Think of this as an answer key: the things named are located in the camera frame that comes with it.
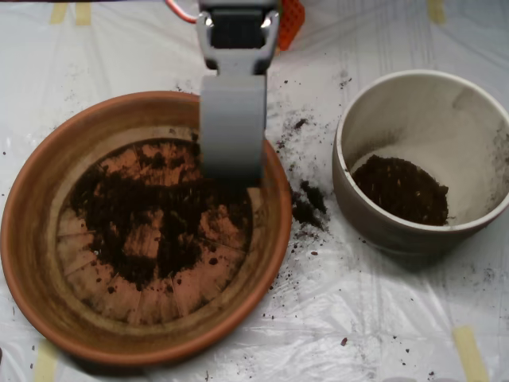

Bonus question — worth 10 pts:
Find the dark soil pile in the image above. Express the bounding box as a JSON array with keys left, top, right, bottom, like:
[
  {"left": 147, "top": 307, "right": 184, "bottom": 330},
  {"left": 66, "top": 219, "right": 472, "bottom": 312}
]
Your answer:
[{"left": 71, "top": 146, "right": 251, "bottom": 291}]

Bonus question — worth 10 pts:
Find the dark soil heap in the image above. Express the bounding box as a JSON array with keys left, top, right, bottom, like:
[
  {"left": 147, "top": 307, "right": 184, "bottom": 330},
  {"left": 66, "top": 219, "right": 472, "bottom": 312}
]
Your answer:
[{"left": 352, "top": 154, "right": 451, "bottom": 227}]

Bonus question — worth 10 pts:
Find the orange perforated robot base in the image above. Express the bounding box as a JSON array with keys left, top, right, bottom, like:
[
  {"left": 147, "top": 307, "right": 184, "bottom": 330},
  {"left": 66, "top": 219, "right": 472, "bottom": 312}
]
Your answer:
[{"left": 277, "top": 0, "right": 307, "bottom": 52}]

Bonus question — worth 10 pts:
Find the spilled soil clump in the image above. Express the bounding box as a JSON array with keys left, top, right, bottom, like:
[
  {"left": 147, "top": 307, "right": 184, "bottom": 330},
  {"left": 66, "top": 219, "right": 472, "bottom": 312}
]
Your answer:
[{"left": 292, "top": 179, "right": 329, "bottom": 230}]

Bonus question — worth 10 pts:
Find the white plant pot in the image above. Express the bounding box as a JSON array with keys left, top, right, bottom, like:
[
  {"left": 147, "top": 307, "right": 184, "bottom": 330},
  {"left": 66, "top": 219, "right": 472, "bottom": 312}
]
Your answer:
[{"left": 332, "top": 69, "right": 509, "bottom": 256}]

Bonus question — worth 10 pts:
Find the terracotta plant saucer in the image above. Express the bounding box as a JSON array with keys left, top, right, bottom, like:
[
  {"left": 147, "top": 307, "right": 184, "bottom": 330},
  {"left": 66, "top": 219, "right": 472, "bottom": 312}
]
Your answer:
[{"left": 0, "top": 90, "right": 294, "bottom": 367}]

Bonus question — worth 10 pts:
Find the beige masking tape strip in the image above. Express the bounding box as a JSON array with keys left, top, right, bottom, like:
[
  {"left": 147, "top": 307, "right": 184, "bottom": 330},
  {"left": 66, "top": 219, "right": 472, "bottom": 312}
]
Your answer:
[
  {"left": 33, "top": 340, "right": 60, "bottom": 382},
  {"left": 75, "top": 2, "right": 93, "bottom": 27},
  {"left": 427, "top": 0, "right": 447, "bottom": 25},
  {"left": 452, "top": 325, "right": 491, "bottom": 382},
  {"left": 50, "top": 2, "right": 69, "bottom": 25}
]

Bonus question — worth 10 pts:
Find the clear plastic cover sheet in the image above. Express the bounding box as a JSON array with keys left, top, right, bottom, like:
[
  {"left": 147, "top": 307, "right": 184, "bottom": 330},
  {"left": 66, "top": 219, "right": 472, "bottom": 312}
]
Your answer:
[{"left": 0, "top": 0, "right": 509, "bottom": 382}]

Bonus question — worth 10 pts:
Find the red and white servo cable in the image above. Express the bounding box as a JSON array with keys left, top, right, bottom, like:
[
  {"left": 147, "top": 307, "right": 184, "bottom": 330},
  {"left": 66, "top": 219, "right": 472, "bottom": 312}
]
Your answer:
[{"left": 165, "top": 0, "right": 199, "bottom": 23}]

